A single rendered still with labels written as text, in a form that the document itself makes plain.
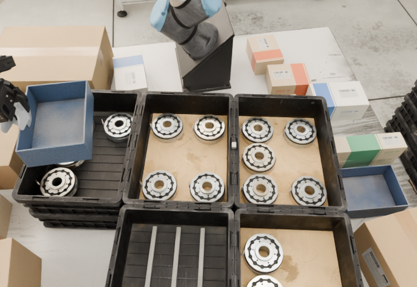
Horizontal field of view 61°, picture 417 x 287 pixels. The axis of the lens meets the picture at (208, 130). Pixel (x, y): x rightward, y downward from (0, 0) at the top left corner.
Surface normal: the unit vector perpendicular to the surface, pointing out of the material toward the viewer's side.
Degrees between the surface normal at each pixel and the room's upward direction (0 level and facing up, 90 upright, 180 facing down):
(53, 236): 0
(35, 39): 0
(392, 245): 0
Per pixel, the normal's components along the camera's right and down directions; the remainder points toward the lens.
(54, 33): 0.00, -0.58
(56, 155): 0.16, 0.81
